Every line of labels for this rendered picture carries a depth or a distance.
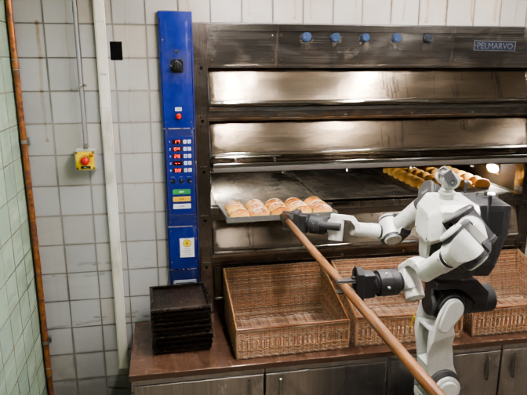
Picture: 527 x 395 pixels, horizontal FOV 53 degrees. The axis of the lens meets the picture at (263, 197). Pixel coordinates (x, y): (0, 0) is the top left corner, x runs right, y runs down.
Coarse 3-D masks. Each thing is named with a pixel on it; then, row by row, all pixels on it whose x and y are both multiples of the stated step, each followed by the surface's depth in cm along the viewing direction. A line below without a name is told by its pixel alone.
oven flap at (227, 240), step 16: (512, 208) 314; (224, 224) 285; (240, 224) 286; (256, 224) 288; (272, 224) 289; (512, 224) 313; (224, 240) 284; (240, 240) 285; (256, 240) 287; (272, 240) 288; (288, 240) 290; (320, 240) 293; (352, 240) 296; (368, 240) 297; (416, 240) 300
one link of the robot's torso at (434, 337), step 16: (448, 304) 207; (416, 320) 224; (432, 320) 224; (448, 320) 208; (416, 336) 224; (432, 336) 211; (448, 336) 211; (416, 352) 226; (432, 352) 215; (448, 352) 217; (432, 368) 217; (448, 368) 219
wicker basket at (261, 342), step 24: (288, 264) 290; (312, 264) 293; (240, 288) 286; (264, 288) 288; (288, 288) 290; (312, 288) 293; (240, 312) 285; (264, 312) 287; (288, 312) 290; (312, 312) 292; (336, 312) 270; (240, 336) 244; (264, 336) 246; (288, 336) 249; (312, 336) 252; (336, 336) 266
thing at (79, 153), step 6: (78, 150) 254; (84, 150) 254; (90, 150) 255; (96, 150) 260; (78, 156) 254; (84, 156) 254; (96, 156) 259; (78, 162) 255; (90, 162) 256; (96, 162) 258; (78, 168) 255; (84, 168) 256; (90, 168) 256; (96, 168) 257
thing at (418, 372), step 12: (300, 240) 221; (312, 252) 206; (324, 264) 193; (336, 276) 181; (348, 288) 171; (360, 300) 162; (360, 312) 159; (372, 312) 155; (372, 324) 150; (384, 336) 142; (396, 348) 136; (408, 360) 130; (420, 372) 125; (420, 384) 123; (432, 384) 120
